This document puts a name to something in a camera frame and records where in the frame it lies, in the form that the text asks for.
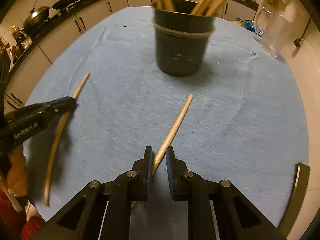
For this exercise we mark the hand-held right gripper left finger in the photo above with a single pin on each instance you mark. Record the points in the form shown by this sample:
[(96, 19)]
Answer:
[(150, 162)]

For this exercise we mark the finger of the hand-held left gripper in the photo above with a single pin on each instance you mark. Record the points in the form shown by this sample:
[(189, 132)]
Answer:
[(62, 105)]

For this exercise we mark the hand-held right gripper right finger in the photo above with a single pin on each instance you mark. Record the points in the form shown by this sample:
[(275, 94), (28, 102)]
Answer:
[(169, 165)]

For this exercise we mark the wooden chopstick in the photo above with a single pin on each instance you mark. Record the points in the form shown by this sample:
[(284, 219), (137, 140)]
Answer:
[(53, 155), (175, 127)]

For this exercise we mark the black chopstick holder cup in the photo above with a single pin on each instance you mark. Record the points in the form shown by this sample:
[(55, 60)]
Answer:
[(180, 52)]

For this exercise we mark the person's left forearm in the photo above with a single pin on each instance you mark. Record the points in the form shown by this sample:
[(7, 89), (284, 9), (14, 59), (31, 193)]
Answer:
[(10, 220)]

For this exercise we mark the person's left hand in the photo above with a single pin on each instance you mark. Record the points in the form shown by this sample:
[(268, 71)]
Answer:
[(17, 172)]

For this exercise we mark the blue tablecloth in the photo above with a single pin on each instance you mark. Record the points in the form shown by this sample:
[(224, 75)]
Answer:
[(225, 120)]

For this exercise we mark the white base cabinets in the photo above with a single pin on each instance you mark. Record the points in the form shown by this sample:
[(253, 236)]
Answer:
[(62, 32)]

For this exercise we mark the cooking oil bottles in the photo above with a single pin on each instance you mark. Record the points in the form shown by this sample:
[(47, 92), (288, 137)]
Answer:
[(17, 33)]

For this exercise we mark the steel pot with lid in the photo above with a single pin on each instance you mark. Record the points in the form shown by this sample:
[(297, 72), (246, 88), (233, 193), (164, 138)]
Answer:
[(36, 17)]

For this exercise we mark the black smartphone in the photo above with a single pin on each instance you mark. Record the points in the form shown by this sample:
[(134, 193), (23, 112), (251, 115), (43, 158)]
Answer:
[(300, 195)]

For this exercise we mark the blue plastic bag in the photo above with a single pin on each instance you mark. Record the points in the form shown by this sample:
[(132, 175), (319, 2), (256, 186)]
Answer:
[(248, 25)]

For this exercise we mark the clear glass mug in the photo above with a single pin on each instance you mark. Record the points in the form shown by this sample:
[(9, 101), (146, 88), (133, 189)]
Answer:
[(273, 32)]

